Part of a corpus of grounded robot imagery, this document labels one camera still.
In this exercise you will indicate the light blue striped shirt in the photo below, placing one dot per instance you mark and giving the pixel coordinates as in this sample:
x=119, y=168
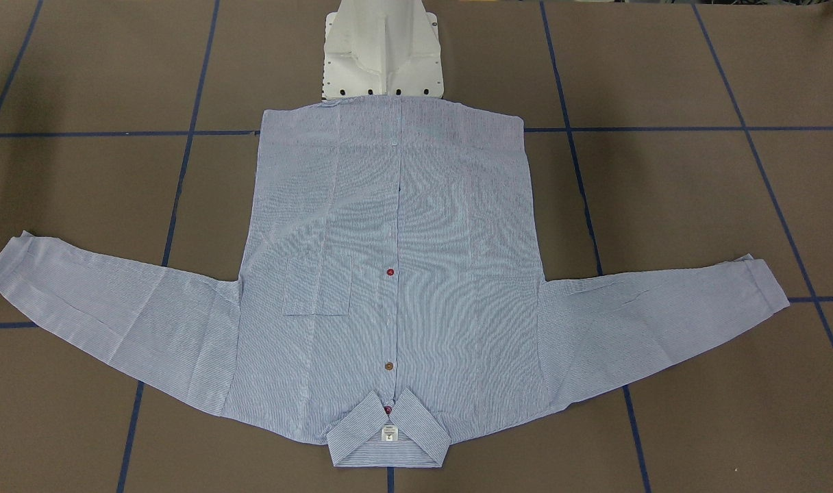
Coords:
x=391, y=299

